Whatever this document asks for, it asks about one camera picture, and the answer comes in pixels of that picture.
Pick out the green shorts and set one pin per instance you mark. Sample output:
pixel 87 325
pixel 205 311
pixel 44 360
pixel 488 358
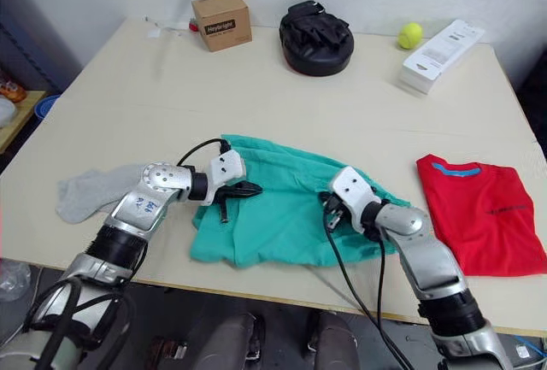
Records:
pixel 278 216

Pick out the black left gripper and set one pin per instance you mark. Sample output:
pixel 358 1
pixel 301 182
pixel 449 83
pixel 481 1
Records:
pixel 226 194

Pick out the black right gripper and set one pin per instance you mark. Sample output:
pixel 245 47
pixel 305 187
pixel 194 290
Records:
pixel 337 212

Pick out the yellow tennis ball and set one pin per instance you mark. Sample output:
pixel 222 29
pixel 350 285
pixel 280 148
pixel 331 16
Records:
pixel 410 35

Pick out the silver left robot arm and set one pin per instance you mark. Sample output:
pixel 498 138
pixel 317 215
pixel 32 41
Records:
pixel 132 212

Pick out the orange patterned object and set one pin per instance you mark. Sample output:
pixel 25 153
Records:
pixel 10 90

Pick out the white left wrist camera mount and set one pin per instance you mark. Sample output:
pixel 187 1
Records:
pixel 226 166

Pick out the wooden side table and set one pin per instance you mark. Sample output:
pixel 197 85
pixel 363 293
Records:
pixel 21 124

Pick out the white flat carton pack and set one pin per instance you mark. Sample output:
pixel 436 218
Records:
pixel 440 56

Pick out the brown cardboard box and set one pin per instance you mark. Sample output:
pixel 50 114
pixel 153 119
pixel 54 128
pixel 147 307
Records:
pixel 222 19

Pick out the red t-shirt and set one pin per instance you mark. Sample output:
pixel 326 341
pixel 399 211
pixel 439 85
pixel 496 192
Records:
pixel 483 216

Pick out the grey sock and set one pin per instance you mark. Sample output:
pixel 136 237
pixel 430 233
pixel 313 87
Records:
pixel 85 195

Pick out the small red object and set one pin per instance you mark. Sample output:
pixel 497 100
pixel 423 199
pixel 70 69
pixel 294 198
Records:
pixel 194 25

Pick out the blue plastic bowl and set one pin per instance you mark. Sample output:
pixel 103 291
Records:
pixel 46 107

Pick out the dark grey rounded shape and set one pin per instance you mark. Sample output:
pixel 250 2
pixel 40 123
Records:
pixel 233 342
pixel 333 342

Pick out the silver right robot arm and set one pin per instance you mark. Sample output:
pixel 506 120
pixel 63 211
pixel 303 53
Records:
pixel 431 259

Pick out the black boxing focus pad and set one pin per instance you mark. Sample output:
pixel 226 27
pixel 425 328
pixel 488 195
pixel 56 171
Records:
pixel 316 41

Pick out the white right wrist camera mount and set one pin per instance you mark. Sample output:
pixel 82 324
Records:
pixel 351 185

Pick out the white rounded object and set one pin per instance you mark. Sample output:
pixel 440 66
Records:
pixel 5 113

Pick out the clear plastic bag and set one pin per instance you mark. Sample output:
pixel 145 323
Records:
pixel 13 280

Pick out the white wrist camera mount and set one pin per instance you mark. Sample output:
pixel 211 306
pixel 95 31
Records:
pixel 351 185
pixel 226 166

